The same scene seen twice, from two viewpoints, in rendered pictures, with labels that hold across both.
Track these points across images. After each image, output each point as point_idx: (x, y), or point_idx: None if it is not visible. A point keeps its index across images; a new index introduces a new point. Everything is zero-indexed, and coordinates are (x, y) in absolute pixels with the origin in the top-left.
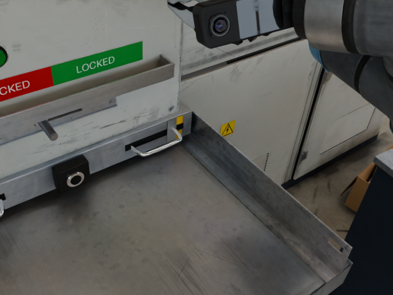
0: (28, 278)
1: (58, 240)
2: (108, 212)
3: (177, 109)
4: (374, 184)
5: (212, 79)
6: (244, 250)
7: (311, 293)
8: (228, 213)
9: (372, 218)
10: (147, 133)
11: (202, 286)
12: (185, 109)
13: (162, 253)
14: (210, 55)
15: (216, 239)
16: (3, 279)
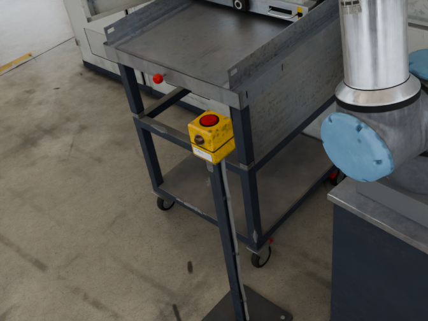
0: (191, 22)
1: (212, 21)
2: (235, 26)
3: (302, 2)
4: None
5: (423, 37)
6: (230, 62)
7: (213, 84)
8: None
9: None
10: (280, 5)
11: (204, 57)
12: (307, 6)
13: (218, 44)
14: (421, 13)
15: (234, 54)
16: (188, 18)
